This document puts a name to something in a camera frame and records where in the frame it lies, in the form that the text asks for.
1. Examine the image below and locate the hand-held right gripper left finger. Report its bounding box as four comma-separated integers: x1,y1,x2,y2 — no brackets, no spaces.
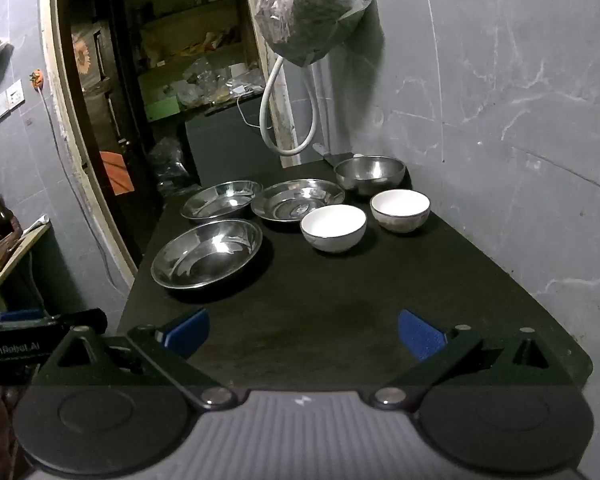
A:
30,307,238,408

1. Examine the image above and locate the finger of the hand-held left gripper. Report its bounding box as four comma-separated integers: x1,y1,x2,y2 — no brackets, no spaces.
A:
0,309,46,325

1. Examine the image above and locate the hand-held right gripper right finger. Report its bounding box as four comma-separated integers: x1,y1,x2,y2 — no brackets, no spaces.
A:
370,308,573,408

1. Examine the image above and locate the white ceramic bowl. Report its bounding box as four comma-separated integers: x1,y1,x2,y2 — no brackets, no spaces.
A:
370,189,431,234

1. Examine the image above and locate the white plate with red rim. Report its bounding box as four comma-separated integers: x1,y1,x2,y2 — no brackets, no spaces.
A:
300,204,368,254

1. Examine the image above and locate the stainless steel bowl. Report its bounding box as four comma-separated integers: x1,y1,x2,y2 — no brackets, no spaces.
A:
335,156,407,197

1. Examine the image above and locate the stainless steel plate with sticker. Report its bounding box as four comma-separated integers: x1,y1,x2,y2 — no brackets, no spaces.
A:
250,179,347,222

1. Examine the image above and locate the wooden side shelf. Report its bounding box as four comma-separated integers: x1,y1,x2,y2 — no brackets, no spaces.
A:
0,220,52,307

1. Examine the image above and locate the woven basket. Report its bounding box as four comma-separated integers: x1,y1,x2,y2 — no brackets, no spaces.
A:
0,216,25,281

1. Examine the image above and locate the rolled white paper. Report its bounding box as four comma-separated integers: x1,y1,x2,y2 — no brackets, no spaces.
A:
22,214,50,237

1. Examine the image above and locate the dark wine bottle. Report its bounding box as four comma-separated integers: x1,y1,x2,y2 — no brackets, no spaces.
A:
0,180,16,242

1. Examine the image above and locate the black plastic bag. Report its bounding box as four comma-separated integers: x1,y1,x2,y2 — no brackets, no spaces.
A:
146,137,190,197

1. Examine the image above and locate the black cabinet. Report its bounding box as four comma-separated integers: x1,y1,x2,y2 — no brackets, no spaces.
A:
184,95,282,187

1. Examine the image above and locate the dark wooden door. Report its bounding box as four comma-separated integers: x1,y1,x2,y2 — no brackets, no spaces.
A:
68,0,153,261

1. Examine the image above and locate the green box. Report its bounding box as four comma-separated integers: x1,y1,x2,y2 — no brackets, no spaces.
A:
147,97,182,122

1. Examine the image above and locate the sunflower decoration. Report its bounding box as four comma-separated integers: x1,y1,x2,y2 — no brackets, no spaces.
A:
74,44,93,75

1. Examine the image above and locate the cluttered wooden shelf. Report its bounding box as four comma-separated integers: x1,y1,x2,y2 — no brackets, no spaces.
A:
122,0,263,122

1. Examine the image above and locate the hanging plastic bag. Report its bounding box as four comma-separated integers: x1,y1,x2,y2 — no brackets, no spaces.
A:
254,0,377,67

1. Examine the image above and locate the grey wall wire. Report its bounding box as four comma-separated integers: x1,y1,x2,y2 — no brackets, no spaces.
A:
39,89,117,288

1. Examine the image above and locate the door frame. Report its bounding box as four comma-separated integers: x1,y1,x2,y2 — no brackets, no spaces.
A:
46,0,142,288

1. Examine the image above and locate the white wall switch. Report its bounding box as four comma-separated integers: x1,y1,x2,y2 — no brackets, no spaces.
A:
0,79,26,122

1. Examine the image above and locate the thin white cable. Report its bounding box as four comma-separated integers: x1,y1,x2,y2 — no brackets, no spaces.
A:
236,94,262,129

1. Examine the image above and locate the white hose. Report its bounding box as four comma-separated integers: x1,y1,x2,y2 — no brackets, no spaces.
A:
259,55,319,156

